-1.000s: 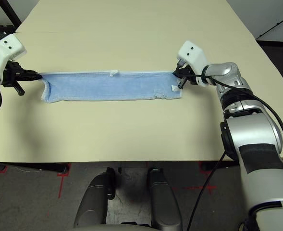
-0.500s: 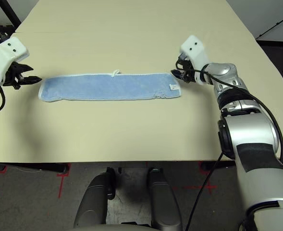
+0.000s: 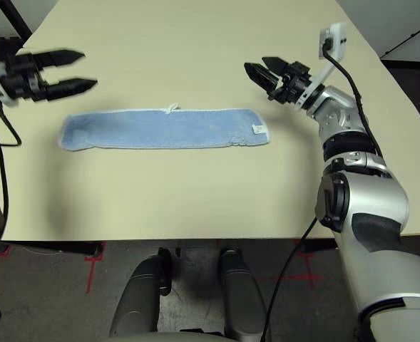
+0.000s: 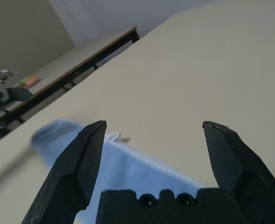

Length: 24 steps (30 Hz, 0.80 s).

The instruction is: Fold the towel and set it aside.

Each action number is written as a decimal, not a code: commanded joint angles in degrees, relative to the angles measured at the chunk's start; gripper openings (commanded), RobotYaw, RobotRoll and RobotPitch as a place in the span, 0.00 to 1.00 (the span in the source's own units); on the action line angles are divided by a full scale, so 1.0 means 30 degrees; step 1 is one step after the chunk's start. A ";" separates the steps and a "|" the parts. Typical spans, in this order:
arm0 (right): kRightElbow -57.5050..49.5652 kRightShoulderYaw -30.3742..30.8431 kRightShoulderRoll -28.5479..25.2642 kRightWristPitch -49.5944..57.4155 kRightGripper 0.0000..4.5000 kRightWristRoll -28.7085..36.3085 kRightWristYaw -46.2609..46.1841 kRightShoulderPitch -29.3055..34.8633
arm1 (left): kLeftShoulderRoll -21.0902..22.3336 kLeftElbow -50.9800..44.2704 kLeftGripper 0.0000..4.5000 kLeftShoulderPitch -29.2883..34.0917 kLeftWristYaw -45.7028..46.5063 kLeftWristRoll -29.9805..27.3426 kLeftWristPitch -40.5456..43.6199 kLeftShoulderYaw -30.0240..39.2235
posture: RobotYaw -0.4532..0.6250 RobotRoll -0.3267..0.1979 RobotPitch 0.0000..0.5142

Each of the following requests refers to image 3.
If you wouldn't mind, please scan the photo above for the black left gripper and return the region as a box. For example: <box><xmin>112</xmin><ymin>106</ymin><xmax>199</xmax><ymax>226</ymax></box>
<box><xmin>0</xmin><ymin>37</ymin><xmax>99</xmax><ymax>104</ymax></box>

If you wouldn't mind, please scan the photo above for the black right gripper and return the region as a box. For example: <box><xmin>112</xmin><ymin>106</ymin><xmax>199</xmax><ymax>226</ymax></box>
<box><xmin>244</xmin><ymin>56</ymin><xmax>319</xmax><ymax>108</ymax></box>

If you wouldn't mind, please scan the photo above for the light blue towel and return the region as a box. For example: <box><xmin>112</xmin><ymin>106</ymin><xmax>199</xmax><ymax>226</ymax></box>
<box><xmin>56</xmin><ymin>102</ymin><xmax>271</xmax><ymax>152</ymax></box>

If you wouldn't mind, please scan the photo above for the side table with black legs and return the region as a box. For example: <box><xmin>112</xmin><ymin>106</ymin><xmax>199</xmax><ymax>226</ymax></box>
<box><xmin>0</xmin><ymin>0</ymin><xmax>34</xmax><ymax>40</ymax></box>

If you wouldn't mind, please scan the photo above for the black cabinet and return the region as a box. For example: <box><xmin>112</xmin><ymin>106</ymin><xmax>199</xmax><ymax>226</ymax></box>
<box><xmin>380</xmin><ymin>58</ymin><xmax>420</xmax><ymax>143</ymax></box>

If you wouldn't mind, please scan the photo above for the black table foot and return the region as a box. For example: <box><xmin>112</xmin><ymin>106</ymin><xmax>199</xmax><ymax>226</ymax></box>
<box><xmin>2</xmin><ymin>241</ymin><xmax>102</xmax><ymax>257</ymax></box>

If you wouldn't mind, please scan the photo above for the grey left robot leg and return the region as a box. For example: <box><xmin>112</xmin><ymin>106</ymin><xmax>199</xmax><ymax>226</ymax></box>
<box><xmin>108</xmin><ymin>247</ymin><xmax>173</xmax><ymax>338</ymax></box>

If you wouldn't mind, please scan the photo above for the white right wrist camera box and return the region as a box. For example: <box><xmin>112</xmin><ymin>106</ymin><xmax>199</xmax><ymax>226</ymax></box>
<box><xmin>300</xmin><ymin>21</ymin><xmax>349</xmax><ymax>108</ymax></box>

